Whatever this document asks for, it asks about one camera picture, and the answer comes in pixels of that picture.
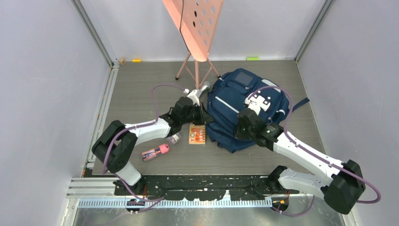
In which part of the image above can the green tape piece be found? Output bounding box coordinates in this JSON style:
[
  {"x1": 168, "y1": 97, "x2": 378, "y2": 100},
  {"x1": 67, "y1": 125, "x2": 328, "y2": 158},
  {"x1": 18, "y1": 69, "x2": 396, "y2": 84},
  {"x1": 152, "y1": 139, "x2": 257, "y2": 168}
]
[{"x1": 246, "y1": 57, "x2": 259, "y2": 61}]

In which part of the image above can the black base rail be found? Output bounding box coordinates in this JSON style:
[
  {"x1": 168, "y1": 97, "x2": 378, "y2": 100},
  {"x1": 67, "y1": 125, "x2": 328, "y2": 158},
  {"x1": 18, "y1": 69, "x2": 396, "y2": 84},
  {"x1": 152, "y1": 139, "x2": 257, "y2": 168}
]
[{"x1": 114, "y1": 175, "x2": 299, "y2": 201}]

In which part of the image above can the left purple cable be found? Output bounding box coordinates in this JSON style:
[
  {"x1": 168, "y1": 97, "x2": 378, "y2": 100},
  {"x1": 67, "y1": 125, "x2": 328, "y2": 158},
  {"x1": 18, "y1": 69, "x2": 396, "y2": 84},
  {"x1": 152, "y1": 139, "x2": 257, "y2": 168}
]
[{"x1": 101, "y1": 84, "x2": 189, "y2": 213}]

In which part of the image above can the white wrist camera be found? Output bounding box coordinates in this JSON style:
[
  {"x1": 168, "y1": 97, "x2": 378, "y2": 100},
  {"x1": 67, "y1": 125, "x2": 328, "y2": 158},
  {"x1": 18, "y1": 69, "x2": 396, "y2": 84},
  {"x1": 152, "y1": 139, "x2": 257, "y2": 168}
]
[
  {"x1": 183, "y1": 89, "x2": 203, "y2": 106},
  {"x1": 244, "y1": 94, "x2": 271, "y2": 115}
]

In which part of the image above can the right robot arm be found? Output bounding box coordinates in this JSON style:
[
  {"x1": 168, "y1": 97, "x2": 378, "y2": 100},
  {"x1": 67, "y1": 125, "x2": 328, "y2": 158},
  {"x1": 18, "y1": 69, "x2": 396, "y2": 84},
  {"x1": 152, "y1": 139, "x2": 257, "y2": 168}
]
[{"x1": 236, "y1": 108, "x2": 366, "y2": 215}]

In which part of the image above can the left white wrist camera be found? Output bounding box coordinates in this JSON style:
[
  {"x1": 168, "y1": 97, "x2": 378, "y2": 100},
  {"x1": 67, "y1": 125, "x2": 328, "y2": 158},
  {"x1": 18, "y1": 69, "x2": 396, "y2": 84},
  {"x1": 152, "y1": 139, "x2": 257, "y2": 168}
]
[{"x1": 183, "y1": 89, "x2": 203, "y2": 106}]

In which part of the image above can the small purple glitter jar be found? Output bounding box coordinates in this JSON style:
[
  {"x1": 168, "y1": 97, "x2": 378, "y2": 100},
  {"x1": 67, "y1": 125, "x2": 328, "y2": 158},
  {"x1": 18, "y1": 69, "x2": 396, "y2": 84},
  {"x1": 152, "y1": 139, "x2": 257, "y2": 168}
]
[{"x1": 166, "y1": 132, "x2": 181, "y2": 145}]

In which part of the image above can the purple cable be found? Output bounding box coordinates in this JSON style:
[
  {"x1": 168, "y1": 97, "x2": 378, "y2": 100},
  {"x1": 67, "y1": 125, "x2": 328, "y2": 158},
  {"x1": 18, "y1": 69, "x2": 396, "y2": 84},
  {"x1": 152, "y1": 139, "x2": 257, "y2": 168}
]
[
  {"x1": 246, "y1": 85, "x2": 382, "y2": 205},
  {"x1": 101, "y1": 84, "x2": 189, "y2": 213}
]

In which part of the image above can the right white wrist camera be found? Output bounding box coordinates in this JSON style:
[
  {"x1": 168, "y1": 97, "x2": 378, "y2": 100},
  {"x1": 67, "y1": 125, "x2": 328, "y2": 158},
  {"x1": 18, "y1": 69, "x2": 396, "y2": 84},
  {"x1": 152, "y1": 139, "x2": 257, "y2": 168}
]
[{"x1": 244, "y1": 94, "x2": 271, "y2": 115}]

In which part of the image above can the small wooden block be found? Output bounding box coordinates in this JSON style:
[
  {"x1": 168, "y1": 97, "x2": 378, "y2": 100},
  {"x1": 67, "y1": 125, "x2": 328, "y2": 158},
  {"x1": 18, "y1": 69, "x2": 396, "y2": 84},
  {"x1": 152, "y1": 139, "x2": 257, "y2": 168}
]
[{"x1": 118, "y1": 57, "x2": 126, "y2": 65}]

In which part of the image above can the silver microphone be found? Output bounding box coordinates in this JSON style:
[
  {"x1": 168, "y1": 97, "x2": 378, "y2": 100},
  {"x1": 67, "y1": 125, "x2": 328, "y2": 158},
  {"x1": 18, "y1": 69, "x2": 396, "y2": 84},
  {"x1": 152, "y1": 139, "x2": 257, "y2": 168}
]
[{"x1": 199, "y1": 81, "x2": 211, "y2": 93}]

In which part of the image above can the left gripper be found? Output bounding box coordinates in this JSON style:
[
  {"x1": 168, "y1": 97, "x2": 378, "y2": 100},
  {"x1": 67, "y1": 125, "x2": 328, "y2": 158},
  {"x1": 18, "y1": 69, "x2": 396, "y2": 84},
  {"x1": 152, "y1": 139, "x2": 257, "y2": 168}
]
[{"x1": 181, "y1": 103, "x2": 214, "y2": 126}]

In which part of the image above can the navy blue student backpack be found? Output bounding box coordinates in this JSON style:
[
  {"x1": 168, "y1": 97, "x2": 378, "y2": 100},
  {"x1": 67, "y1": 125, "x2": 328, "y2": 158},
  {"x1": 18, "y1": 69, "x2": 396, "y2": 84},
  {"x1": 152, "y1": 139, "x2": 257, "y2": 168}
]
[{"x1": 206, "y1": 68, "x2": 309, "y2": 153}]

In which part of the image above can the pink music stand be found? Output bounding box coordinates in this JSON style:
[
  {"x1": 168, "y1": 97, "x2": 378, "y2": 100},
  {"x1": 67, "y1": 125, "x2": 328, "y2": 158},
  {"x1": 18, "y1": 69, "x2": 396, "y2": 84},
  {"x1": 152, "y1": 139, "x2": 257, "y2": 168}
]
[{"x1": 162, "y1": 0, "x2": 224, "y2": 88}]

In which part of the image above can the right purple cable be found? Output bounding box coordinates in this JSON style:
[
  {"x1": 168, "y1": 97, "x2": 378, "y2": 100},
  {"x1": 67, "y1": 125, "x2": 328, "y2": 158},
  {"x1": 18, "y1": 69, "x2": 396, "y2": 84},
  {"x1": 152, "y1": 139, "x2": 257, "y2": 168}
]
[{"x1": 246, "y1": 85, "x2": 382, "y2": 205}]

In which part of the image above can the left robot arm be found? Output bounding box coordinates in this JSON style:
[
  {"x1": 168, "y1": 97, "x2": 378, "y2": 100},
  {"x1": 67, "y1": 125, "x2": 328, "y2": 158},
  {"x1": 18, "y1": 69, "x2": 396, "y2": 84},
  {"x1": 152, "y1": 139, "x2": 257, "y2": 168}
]
[{"x1": 91, "y1": 97, "x2": 214, "y2": 195}]

